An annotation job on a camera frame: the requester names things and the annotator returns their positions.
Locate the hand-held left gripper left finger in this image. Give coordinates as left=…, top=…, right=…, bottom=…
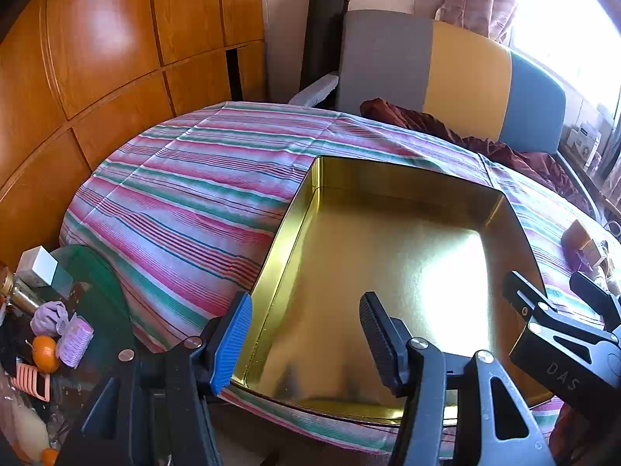
left=58, top=291, right=253, bottom=466

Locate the white bed rail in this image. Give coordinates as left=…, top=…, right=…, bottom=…
left=288, top=72, right=339, bottom=108

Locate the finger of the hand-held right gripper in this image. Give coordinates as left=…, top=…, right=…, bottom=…
left=503, top=272, right=612, bottom=345
left=570, top=273, right=621, bottom=331

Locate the black rolled mat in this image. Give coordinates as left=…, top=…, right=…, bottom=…
left=300, top=0, right=347, bottom=93

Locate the orange-brown box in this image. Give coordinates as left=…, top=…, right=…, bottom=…
left=562, top=219, right=593, bottom=252

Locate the grey yellow blue headboard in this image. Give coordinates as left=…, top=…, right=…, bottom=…
left=337, top=10, right=567, bottom=156

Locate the white carton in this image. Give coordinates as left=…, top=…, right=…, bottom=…
left=567, top=121, right=602, bottom=166

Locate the grey bed frame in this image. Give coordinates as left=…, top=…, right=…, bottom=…
left=553, top=150, right=602, bottom=224

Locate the cream bottle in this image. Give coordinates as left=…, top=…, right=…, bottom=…
left=10, top=405, right=52, bottom=464

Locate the pink comb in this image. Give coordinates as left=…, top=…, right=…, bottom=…
left=14, top=362, right=52, bottom=403

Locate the white square box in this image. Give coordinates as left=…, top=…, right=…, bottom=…
left=18, top=247, right=73, bottom=297

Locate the glass side table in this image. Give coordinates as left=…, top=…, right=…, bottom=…
left=0, top=245, right=139, bottom=466

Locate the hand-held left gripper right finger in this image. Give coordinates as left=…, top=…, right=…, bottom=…
left=359, top=291, right=556, bottom=466

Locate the gold tin box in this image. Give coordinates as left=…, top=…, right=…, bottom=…
left=228, top=155, right=559, bottom=428

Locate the gold bottle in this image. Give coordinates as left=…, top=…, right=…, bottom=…
left=0, top=268, right=42, bottom=316

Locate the striped bedsheet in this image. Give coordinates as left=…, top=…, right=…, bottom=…
left=58, top=101, right=621, bottom=454

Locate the purple cloth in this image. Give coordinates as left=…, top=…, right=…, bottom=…
left=30, top=301, right=69, bottom=336

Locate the large window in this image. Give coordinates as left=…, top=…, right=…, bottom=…
left=509, top=0, right=621, bottom=108

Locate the maroon blanket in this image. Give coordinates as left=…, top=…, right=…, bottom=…
left=360, top=98, right=595, bottom=205

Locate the wooden wardrobe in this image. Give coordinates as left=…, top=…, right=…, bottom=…
left=0, top=0, right=267, bottom=273

